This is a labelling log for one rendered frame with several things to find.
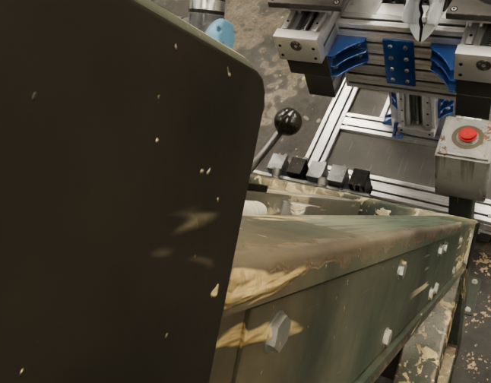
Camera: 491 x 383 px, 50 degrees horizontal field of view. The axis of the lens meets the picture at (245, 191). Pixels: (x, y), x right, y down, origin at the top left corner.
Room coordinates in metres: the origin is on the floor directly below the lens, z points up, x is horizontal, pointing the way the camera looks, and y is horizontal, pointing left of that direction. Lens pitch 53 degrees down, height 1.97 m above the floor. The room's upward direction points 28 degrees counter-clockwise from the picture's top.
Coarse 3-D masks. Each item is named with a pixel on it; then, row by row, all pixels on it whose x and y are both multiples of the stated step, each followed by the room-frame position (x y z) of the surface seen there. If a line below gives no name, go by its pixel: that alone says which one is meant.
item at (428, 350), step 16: (464, 272) 0.42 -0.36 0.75; (464, 288) 0.43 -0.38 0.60; (448, 304) 0.36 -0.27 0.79; (464, 304) 0.46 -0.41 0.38; (432, 320) 0.34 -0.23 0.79; (448, 320) 0.33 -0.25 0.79; (416, 336) 0.33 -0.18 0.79; (432, 336) 0.31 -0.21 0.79; (448, 336) 0.32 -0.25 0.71; (400, 352) 0.38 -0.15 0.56; (416, 352) 0.30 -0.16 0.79; (432, 352) 0.28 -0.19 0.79; (448, 352) 0.41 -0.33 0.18; (400, 368) 0.29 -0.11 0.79; (416, 368) 0.27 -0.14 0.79; (432, 368) 0.26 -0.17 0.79; (448, 368) 0.37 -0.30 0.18
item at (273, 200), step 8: (248, 192) 0.42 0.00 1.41; (256, 192) 0.43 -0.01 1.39; (264, 192) 0.44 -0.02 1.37; (272, 192) 0.46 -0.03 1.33; (280, 192) 0.49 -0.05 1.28; (288, 192) 0.52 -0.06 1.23; (296, 192) 0.56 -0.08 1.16; (248, 200) 0.42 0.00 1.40; (256, 200) 0.42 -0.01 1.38; (264, 200) 0.43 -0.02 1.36; (272, 200) 0.44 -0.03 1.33; (280, 200) 0.46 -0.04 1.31; (288, 200) 0.47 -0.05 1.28; (296, 200) 0.48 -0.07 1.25; (304, 200) 0.49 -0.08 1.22; (312, 200) 0.51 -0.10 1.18; (320, 200) 0.52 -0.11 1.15; (328, 200) 0.54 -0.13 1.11; (336, 200) 0.56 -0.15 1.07; (344, 200) 0.58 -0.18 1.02; (352, 200) 0.62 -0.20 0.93; (272, 208) 0.44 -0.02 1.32; (280, 208) 0.45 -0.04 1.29; (328, 208) 0.53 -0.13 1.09; (336, 208) 0.55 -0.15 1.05; (344, 208) 0.57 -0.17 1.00; (352, 208) 0.59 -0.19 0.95
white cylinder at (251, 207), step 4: (248, 204) 0.37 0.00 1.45; (252, 204) 0.38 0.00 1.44; (256, 204) 0.38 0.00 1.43; (260, 204) 0.39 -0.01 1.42; (264, 204) 0.39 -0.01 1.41; (244, 208) 0.36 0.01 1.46; (248, 208) 0.37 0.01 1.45; (252, 208) 0.37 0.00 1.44; (256, 208) 0.38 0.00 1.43; (260, 208) 0.38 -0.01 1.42; (264, 208) 0.38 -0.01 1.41; (244, 212) 0.36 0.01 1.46; (248, 212) 0.36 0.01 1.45; (252, 212) 0.37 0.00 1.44; (256, 212) 0.37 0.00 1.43; (260, 212) 0.37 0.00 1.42; (264, 212) 0.38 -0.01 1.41
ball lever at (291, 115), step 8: (280, 112) 0.47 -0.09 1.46; (288, 112) 0.46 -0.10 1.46; (296, 112) 0.46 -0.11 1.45; (280, 120) 0.46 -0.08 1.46; (288, 120) 0.46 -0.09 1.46; (296, 120) 0.45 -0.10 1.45; (280, 128) 0.46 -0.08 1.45; (288, 128) 0.45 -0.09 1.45; (296, 128) 0.45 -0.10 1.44; (272, 136) 0.46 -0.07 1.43; (280, 136) 0.46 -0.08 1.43; (272, 144) 0.46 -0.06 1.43; (264, 152) 0.46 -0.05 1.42; (256, 160) 0.46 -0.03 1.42
